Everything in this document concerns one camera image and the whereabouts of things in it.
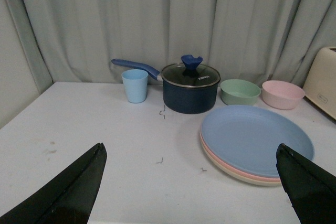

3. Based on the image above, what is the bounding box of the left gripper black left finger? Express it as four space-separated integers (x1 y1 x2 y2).
1 143 107 223

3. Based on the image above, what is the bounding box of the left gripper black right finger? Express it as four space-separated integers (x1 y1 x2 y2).
276 144 335 223

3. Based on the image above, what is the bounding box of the light blue plate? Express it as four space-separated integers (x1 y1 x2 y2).
201 105 314 178

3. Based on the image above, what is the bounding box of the pink plate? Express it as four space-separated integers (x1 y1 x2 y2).
200 131 280 182

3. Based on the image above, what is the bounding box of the beige plate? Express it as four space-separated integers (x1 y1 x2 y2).
202 144 281 186

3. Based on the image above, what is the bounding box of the pink bowl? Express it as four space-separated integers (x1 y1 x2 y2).
261 80 305 110

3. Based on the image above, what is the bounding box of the cream toaster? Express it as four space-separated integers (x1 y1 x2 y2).
303 47 335 119

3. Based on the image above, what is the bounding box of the green bowl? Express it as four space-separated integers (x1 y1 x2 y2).
220 79 261 105

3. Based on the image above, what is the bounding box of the light blue cup left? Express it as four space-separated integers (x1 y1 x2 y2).
122 69 148 103

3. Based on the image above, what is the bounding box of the dark blue saucepan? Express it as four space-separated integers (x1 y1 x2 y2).
111 59 220 114

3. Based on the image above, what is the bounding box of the glass pot lid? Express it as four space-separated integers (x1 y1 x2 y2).
161 55 220 88

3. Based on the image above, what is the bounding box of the grey curtain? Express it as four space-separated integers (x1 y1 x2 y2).
0 0 336 130

